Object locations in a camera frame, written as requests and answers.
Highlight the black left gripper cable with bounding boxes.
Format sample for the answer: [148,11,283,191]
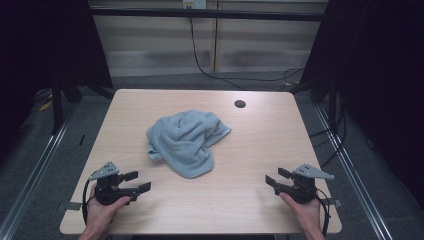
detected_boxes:
[81,178,98,225]

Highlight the grey-blue towel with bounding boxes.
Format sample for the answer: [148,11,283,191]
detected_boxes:
[145,109,233,180]

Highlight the black metal stand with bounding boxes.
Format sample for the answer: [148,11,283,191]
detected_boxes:
[50,74,65,135]

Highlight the black hanging power cable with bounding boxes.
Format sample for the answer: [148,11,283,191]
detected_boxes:
[188,16,305,92]

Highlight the black floor cables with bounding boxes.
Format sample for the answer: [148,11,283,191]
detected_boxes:
[308,94,348,170]

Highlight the black horizontal crossbar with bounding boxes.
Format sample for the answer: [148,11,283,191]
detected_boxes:
[90,7,326,23]

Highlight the person's right hand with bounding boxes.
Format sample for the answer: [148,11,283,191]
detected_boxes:
[279,192,323,232]

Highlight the dark curtain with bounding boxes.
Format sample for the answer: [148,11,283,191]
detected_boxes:
[299,0,424,204]
[0,0,114,164]

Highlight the silver floor rail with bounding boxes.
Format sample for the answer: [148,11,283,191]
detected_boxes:
[0,106,76,240]
[314,105,396,240]

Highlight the yellow floor item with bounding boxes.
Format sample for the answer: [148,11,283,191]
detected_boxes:
[37,99,54,112]

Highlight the person's left hand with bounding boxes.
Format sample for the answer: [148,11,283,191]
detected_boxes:
[84,184,132,232]

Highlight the white wall socket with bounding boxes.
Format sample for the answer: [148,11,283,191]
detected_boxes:
[182,0,208,10]

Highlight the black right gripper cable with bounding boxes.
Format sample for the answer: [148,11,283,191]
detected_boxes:
[314,188,332,238]

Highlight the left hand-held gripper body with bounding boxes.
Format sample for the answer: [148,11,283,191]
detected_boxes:
[89,161,141,206]

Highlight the grey tape strip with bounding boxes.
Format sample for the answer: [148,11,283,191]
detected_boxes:
[320,198,343,209]
[57,201,83,212]

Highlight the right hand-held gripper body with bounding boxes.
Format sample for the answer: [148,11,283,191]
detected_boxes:
[273,163,335,205]

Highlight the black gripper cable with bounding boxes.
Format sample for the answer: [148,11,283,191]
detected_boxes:
[314,188,332,238]
[81,178,98,225]

